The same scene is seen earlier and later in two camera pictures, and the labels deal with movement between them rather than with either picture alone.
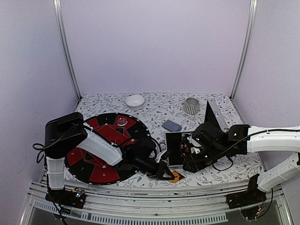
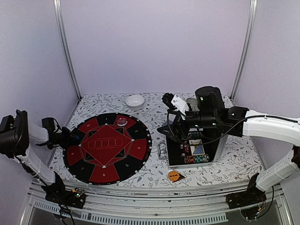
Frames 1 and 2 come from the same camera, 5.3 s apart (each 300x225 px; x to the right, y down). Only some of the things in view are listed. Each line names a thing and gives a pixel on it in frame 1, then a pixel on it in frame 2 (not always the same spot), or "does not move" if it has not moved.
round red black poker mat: x=119 y=129 does not move
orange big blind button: x=176 y=177 does not move
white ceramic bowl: x=135 y=102 does not move
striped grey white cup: x=191 y=106 does not move
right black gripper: x=194 y=164 to x=177 y=123
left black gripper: x=159 y=172 to x=70 y=138
